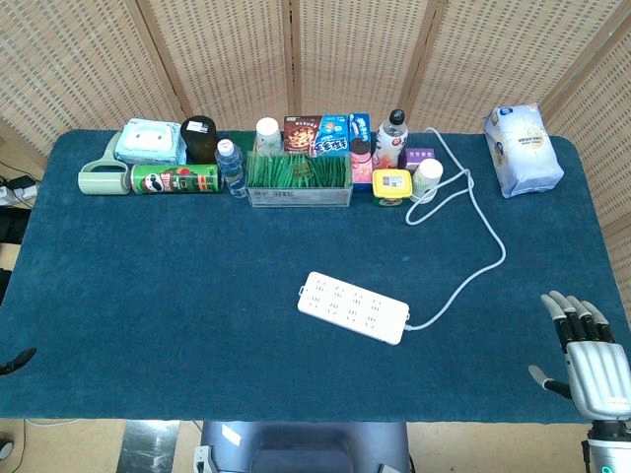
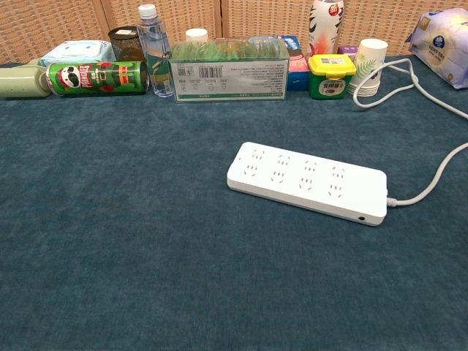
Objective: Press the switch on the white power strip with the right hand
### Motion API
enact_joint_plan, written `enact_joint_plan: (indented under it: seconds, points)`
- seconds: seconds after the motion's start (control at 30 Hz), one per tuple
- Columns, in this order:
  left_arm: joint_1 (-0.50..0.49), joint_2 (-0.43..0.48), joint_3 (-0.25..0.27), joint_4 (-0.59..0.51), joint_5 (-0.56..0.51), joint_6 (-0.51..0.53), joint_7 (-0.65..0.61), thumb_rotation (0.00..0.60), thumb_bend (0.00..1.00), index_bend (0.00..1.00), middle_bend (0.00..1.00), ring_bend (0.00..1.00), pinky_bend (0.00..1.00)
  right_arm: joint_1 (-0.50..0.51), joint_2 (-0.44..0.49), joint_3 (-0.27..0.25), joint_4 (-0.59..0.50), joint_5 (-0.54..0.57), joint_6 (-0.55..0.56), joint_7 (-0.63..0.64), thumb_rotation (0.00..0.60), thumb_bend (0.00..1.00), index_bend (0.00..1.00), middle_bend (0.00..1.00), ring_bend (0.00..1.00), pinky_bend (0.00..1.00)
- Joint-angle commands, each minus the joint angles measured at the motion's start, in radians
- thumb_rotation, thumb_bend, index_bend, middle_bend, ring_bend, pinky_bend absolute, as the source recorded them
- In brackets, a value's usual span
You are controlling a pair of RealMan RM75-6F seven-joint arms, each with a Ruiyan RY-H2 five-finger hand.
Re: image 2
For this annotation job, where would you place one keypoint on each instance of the white power strip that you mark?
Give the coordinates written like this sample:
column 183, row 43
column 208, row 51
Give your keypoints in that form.
column 311, row 183

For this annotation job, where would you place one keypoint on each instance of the clear green-printed plastic box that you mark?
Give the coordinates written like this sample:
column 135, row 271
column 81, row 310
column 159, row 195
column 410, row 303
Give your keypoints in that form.
column 228, row 78

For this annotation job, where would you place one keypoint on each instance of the teal table cloth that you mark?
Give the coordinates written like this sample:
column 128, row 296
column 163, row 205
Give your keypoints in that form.
column 146, row 219

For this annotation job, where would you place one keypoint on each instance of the blue and pink carton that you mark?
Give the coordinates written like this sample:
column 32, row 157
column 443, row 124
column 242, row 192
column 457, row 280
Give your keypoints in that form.
column 297, row 69

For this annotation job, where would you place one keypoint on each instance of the green tub with yellow lid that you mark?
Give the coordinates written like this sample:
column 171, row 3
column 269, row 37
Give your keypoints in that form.
column 330, row 78

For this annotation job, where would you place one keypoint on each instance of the white cup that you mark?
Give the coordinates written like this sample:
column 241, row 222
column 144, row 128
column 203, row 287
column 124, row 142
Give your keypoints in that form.
column 196, row 35

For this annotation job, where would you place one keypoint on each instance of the clear water bottle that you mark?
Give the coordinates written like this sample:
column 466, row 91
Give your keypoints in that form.
column 156, row 47

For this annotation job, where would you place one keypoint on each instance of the woven rattan screen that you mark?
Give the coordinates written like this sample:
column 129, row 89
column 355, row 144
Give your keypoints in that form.
column 256, row 18

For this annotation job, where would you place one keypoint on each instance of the green Pringles can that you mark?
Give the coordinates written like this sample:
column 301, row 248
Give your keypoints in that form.
column 98, row 78

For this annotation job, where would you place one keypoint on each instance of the black mesh pen holder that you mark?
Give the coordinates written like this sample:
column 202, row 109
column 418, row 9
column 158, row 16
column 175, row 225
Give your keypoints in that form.
column 126, row 45

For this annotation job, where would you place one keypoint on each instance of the small purple box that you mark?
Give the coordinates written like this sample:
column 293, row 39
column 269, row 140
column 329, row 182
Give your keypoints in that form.
column 347, row 50

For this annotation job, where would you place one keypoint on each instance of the stack of paper cups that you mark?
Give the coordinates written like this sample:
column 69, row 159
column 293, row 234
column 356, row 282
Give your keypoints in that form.
column 367, row 66

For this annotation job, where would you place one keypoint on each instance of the white drink bottle red print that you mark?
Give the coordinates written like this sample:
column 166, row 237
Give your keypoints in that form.
column 325, row 25

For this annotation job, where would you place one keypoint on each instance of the wet wipes pack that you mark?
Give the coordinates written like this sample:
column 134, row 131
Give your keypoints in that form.
column 78, row 51

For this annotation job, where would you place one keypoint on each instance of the pale green bottle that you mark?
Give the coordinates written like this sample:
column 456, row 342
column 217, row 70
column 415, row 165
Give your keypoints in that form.
column 22, row 82

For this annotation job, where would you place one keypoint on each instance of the white tissue pack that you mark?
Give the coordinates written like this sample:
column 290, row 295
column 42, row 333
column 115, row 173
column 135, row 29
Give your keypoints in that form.
column 440, row 47

